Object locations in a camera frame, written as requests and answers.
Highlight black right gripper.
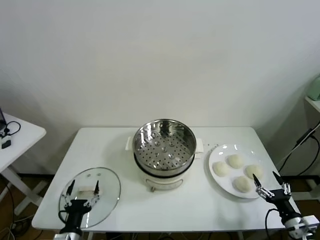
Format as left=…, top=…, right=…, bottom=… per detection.
left=252, top=171, right=301, bottom=223

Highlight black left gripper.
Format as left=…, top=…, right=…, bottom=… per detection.
left=61, top=179, right=102, bottom=235

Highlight white steamed baozi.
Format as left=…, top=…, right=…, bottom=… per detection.
left=244, top=164, right=265, bottom=181
left=226, top=154, right=246, bottom=169
left=212, top=161, right=231, bottom=178
left=232, top=175, right=254, bottom=195

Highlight steel perforated steamer basket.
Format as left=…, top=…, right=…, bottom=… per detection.
left=124, top=118, right=205, bottom=176

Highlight round glass pot lid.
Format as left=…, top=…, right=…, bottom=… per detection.
left=58, top=166, right=122, bottom=230

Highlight white round plate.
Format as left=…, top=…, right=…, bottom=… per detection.
left=208, top=143, right=272, bottom=200

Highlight white side table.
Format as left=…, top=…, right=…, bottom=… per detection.
left=0, top=112, right=47, bottom=216

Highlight cream electric pot base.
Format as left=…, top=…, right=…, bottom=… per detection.
left=133, top=152, right=195, bottom=193

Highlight white shelf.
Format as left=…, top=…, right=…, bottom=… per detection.
left=304, top=96, right=320, bottom=113

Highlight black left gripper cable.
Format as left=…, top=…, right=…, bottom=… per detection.
left=58, top=210, right=70, bottom=227

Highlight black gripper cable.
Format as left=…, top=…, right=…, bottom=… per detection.
left=58, top=210, right=70, bottom=227
left=264, top=207, right=285, bottom=237

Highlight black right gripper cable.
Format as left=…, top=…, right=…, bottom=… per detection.
left=264, top=207, right=285, bottom=237

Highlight black wall power cable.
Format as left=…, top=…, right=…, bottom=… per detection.
left=277, top=119, right=320, bottom=176

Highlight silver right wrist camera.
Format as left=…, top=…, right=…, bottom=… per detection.
left=301, top=214, right=320, bottom=235

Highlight black looped cable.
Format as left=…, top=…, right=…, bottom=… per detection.
left=4, top=121, right=21, bottom=137

